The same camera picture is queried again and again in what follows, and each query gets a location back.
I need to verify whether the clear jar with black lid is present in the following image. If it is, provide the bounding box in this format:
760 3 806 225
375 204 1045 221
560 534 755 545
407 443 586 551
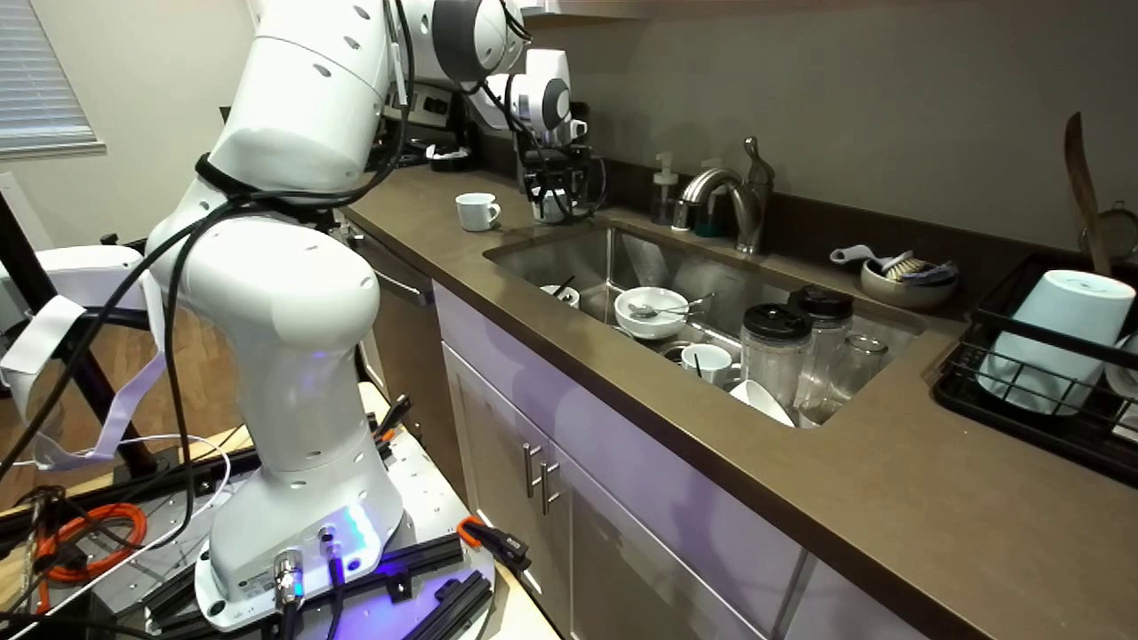
787 283 859 359
738 302 818 414

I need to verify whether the white window blind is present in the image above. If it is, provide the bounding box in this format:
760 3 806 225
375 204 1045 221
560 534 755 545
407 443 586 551
0 0 108 160

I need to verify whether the white ceramic bowl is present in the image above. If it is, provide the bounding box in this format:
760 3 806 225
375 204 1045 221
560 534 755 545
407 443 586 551
610 281 695 345

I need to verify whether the silver spoon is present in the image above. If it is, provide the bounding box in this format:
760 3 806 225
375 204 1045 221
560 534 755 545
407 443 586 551
623 294 704 326

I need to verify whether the white sponge holder bowl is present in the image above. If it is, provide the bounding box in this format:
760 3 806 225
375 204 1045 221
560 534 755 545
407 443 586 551
859 250 964 313

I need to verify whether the orange cable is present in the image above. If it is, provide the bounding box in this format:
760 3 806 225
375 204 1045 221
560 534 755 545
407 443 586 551
32 498 152 587

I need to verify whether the stainless steel sink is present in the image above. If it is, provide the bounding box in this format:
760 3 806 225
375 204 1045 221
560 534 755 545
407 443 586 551
482 210 952 434

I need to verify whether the white dish brush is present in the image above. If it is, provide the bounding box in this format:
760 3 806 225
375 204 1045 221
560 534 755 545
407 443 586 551
829 237 918 279

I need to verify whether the small white dish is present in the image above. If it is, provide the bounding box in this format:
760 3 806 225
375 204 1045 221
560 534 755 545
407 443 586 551
537 279 586 313

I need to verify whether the pale teal cup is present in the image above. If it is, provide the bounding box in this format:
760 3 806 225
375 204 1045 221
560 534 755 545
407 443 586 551
975 267 1138 419

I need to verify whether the brushed steel faucet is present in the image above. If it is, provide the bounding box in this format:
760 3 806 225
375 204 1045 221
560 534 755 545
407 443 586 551
676 131 778 261

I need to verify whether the orange handled tool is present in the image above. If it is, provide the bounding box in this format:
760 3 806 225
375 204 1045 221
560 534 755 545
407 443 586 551
457 512 534 575

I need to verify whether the white ribbon strap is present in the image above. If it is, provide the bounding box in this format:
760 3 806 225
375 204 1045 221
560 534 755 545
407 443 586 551
0 294 172 474

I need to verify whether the glossy counter cabinet front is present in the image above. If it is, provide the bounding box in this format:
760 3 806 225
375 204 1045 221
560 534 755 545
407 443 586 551
429 281 940 640

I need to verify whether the clear glass jar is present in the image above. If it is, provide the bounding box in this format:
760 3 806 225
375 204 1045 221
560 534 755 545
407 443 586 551
829 326 895 414

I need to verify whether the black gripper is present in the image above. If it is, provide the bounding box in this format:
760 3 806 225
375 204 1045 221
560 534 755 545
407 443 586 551
525 142 597 225

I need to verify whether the white plate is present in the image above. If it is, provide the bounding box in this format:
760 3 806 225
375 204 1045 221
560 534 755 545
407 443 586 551
725 372 802 434

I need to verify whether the small white cup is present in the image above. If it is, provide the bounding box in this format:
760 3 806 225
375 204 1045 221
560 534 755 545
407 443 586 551
680 343 741 390

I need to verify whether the silver cabinet handle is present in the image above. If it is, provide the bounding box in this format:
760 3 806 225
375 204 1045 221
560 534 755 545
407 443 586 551
537 460 567 516
515 438 544 506

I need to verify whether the black wire dish rack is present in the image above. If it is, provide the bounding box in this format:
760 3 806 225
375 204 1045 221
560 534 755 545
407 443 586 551
927 250 1138 491

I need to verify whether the brown dishwasher front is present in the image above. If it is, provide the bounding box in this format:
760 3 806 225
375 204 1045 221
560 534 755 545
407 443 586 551
350 225 459 491

